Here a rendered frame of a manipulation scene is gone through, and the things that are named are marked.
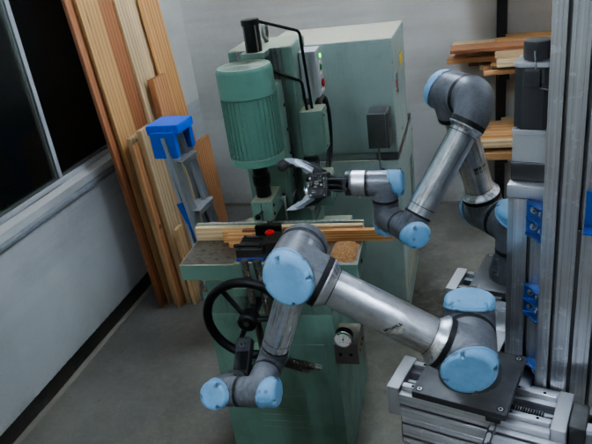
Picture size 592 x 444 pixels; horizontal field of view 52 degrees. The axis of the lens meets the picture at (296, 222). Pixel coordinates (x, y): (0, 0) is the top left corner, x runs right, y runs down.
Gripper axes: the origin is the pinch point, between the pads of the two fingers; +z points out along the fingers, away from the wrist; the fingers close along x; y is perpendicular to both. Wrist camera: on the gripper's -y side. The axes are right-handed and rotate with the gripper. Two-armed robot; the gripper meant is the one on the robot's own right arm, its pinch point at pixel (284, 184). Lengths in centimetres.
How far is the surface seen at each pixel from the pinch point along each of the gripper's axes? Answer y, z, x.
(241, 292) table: 0.0, 15.6, 33.5
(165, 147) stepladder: -74, 74, -12
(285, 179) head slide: -25.5, 6.5, 0.3
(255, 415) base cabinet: -27, 23, 88
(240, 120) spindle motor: -1.0, 13.5, -19.6
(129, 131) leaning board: -121, 116, -20
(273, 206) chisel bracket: -15.6, 8.5, 8.5
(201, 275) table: -8.9, 32.7, 30.4
